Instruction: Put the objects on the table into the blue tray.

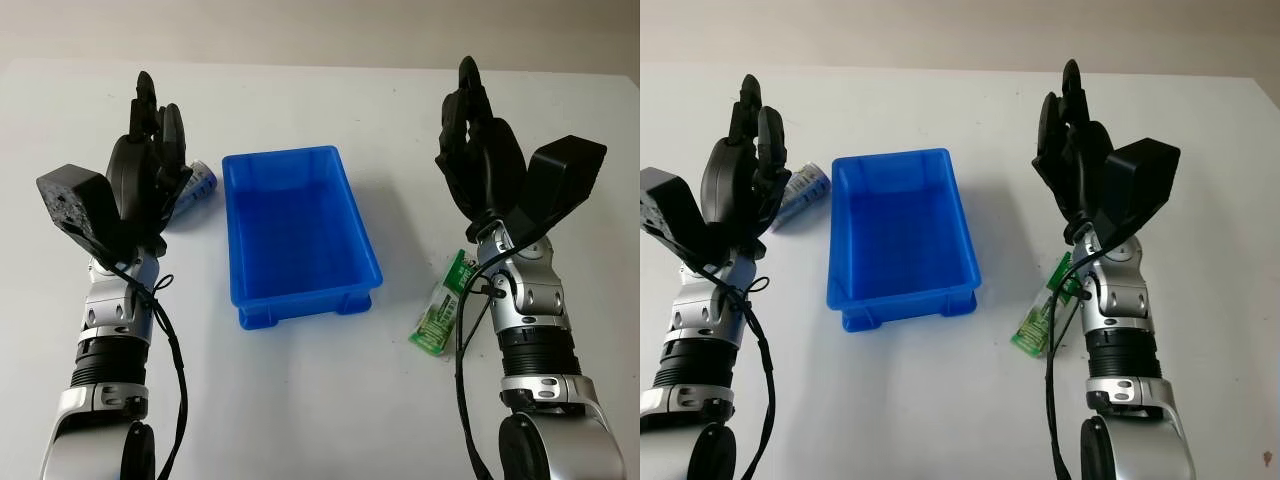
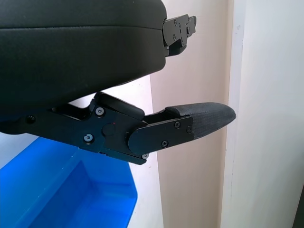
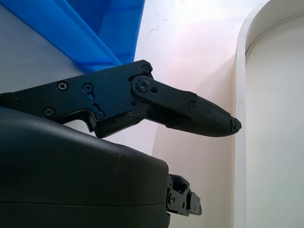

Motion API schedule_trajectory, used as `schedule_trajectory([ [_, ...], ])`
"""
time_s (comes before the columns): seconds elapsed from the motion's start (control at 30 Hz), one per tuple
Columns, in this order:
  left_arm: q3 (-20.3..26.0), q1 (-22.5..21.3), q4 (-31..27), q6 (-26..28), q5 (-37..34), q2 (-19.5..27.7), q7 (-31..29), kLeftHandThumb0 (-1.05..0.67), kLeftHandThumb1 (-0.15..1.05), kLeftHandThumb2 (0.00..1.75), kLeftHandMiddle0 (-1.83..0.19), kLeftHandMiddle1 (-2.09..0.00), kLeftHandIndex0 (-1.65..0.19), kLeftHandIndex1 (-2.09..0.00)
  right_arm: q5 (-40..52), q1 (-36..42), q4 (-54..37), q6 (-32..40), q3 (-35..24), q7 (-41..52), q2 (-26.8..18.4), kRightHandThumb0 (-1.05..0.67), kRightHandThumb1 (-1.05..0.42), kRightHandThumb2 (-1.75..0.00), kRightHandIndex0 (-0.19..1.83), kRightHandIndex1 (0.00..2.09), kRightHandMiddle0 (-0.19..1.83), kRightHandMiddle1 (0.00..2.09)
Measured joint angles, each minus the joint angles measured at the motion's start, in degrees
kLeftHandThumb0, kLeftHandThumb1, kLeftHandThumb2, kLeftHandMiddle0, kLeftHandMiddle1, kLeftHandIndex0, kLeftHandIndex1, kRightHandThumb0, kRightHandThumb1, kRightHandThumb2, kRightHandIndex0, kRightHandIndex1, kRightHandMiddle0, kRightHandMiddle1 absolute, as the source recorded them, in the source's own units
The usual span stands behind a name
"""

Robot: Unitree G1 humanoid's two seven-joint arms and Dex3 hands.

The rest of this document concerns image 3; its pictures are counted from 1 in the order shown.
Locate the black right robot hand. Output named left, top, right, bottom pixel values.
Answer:
left=0, top=60, right=242, bottom=228

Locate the blue plastic tray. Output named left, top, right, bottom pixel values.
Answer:
left=4, top=0, right=146, bottom=74

